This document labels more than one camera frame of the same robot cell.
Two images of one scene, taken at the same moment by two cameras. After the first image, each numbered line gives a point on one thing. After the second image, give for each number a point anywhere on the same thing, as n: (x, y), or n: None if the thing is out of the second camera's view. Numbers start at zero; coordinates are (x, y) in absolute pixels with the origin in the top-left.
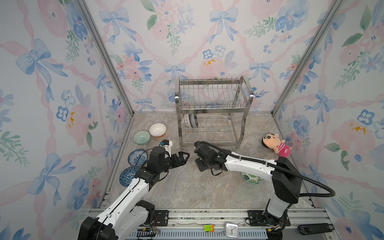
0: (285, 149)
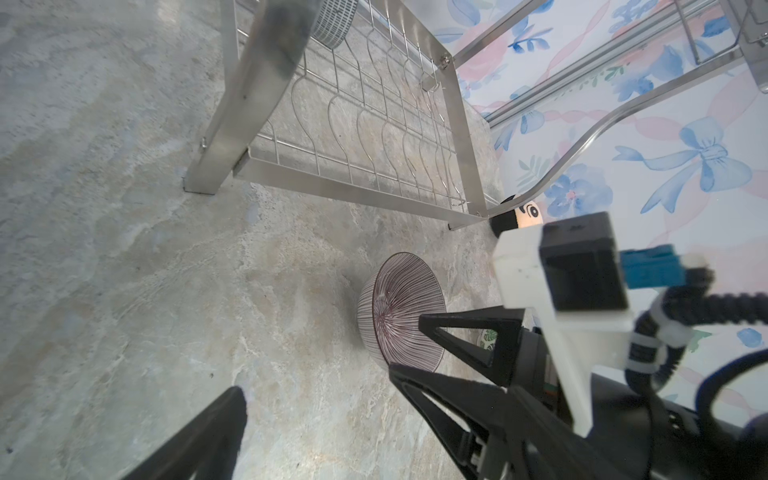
0: (526, 215)
